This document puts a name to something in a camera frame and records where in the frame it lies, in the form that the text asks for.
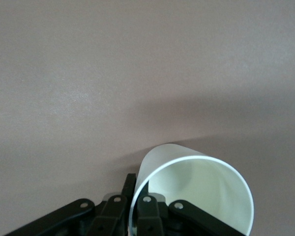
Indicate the white plastic cup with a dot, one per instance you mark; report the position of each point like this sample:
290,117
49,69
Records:
199,186

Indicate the brown table cover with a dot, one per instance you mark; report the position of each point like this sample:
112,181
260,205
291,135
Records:
137,61

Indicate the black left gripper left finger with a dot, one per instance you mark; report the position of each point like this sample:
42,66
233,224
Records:
88,221

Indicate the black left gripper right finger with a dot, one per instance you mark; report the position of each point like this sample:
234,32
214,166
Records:
177,221

